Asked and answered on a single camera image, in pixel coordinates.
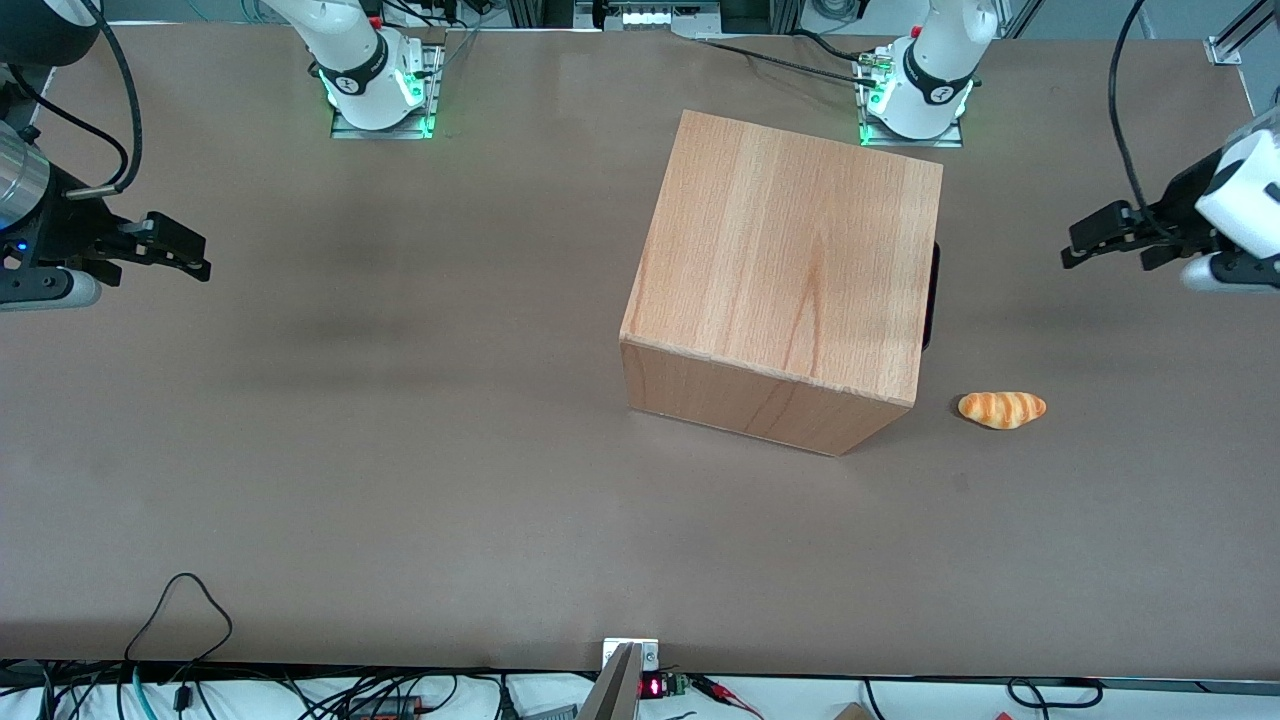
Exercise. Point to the orange black device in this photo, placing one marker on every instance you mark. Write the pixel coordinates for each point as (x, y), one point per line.
(385, 711)

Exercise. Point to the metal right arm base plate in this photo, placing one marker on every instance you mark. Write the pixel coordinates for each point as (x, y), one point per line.
(432, 90)

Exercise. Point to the orange striped bread roll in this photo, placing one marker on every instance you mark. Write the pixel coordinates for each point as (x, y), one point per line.
(1002, 408)

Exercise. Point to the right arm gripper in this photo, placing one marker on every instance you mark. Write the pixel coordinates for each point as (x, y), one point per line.
(68, 228)

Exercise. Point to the grey metal bracket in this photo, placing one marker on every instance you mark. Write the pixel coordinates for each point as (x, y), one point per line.
(620, 685)

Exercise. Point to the light wooden drawer cabinet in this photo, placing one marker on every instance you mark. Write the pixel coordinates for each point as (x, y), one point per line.
(790, 260)

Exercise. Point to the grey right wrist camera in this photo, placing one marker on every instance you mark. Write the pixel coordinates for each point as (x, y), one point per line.
(45, 290)

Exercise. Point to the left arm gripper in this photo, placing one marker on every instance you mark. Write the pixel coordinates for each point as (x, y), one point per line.
(1177, 207)

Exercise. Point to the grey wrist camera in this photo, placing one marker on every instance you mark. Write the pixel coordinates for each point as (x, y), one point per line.
(45, 290)
(1235, 274)

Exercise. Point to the white power strip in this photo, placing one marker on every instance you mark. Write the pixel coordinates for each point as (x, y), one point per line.
(650, 17)

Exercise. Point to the brown cardboard piece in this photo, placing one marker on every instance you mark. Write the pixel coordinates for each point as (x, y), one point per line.
(850, 713)

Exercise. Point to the aluminium profile bar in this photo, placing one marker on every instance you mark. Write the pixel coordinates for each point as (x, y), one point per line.
(1235, 40)

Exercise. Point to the red clip leads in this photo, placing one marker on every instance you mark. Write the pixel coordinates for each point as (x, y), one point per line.
(715, 687)

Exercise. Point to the red LED display module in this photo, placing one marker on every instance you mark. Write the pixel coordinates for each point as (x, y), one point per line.
(652, 687)

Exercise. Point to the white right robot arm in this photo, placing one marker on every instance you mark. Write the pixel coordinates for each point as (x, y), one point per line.
(360, 70)

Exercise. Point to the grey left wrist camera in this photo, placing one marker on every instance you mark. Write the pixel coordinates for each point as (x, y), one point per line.
(1235, 274)

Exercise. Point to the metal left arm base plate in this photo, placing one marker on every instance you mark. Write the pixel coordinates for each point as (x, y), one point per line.
(950, 142)

